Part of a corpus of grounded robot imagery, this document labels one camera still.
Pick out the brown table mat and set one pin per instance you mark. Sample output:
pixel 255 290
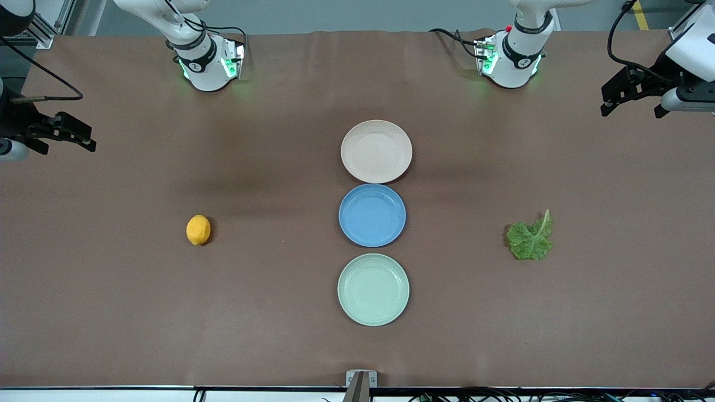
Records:
pixel 279 312

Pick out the beige round plate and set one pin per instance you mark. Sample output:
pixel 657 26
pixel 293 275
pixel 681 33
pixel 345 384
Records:
pixel 376 152

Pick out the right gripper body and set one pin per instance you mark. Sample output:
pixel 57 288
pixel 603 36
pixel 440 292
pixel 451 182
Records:
pixel 17 120

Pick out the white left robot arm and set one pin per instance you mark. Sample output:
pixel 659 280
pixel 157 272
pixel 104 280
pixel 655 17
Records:
pixel 511 70

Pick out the aluminium frame profile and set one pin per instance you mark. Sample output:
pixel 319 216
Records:
pixel 678 30
pixel 47 28

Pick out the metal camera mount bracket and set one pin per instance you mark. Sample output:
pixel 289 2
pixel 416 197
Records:
pixel 361 379

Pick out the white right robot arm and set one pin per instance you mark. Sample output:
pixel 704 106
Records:
pixel 206 72

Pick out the green lettuce leaf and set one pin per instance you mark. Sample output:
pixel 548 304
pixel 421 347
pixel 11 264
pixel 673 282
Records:
pixel 530 243

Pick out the blue round plate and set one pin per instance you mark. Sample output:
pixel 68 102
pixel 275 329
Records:
pixel 372 215

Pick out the light green round plate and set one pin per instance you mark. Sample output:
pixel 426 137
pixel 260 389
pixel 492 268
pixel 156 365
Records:
pixel 373 290

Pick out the yellow lemon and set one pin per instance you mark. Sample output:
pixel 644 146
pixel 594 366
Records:
pixel 198 230

